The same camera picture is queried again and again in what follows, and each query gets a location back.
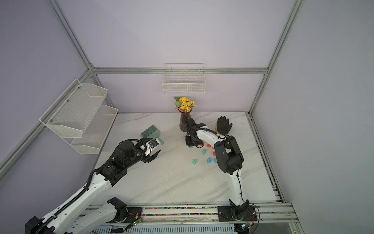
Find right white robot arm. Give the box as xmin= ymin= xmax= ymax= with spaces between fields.
xmin=184 ymin=116 xmax=251 ymax=221

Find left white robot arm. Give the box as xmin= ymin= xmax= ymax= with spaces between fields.
xmin=25 ymin=137 xmax=162 ymax=234

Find green dustpan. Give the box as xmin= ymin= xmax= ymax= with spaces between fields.
xmin=141 ymin=125 xmax=164 ymax=144

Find dark glass vase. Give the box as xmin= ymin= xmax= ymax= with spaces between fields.
xmin=179 ymin=111 xmax=191 ymax=132

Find black yellow work glove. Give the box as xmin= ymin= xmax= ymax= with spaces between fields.
xmin=216 ymin=116 xmax=233 ymax=136

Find yellow flower bouquet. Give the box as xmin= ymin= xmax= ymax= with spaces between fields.
xmin=174 ymin=97 xmax=197 ymax=113

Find lower white mesh shelf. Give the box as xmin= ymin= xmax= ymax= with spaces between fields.
xmin=70 ymin=105 xmax=118 ymax=155

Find white mesh shelf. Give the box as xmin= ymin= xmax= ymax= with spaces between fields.
xmin=70 ymin=105 xmax=118 ymax=155
xmin=40 ymin=80 xmax=107 ymax=138

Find upper white mesh shelf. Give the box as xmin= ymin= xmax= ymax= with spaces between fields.
xmin=40 ymin=80 xmax=107 ymax=138

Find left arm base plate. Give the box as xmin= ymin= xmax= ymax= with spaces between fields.
xmin=108 ymin=207 xmax=143 ymax=223

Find white wire wall basket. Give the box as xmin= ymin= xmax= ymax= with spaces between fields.
xmin=162 ymin=63 xmax=206 ymax=95

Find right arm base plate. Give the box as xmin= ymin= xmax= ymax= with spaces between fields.
xmin=217 ymin=204 xmax=258 ymax=222

